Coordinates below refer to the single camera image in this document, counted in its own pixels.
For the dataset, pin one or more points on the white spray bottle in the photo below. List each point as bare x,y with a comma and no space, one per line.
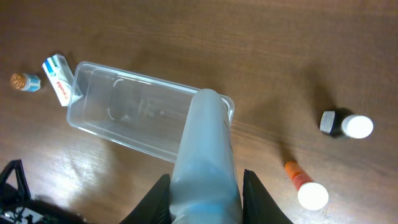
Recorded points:
203,187

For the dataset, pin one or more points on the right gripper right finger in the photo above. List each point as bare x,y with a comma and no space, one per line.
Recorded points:
258,205

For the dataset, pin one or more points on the clear plastic container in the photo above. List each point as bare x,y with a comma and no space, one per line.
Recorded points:
140,112

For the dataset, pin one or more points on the dark bottle white cap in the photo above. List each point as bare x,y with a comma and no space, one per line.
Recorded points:
343,123

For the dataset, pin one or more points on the white Panadol box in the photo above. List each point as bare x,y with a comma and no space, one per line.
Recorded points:
61,78

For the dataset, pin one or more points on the small gold-lid jar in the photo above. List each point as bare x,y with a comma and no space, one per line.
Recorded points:
25,82

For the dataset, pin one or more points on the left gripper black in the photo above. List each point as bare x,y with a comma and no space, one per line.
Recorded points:
17,206

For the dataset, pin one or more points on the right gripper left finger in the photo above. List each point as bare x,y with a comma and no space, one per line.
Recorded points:
154,207

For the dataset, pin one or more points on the orange tube white cap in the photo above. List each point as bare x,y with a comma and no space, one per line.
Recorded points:
311,195

